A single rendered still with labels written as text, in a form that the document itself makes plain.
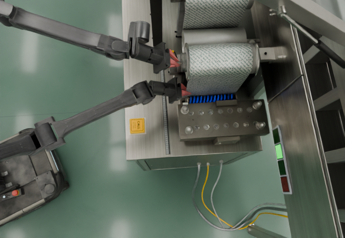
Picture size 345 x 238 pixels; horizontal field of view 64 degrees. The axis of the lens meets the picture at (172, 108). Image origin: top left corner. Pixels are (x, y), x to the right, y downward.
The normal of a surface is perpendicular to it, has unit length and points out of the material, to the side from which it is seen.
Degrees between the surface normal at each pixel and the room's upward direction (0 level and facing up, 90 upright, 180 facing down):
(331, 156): 90
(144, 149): 0
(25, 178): 0
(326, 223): 90
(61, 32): 13
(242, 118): 0
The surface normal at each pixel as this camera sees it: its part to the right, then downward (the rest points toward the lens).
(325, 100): -1.00, 0.06
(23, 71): 0.03, -0.28
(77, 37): 0.11, -0.07
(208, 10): 0.07, 0.97
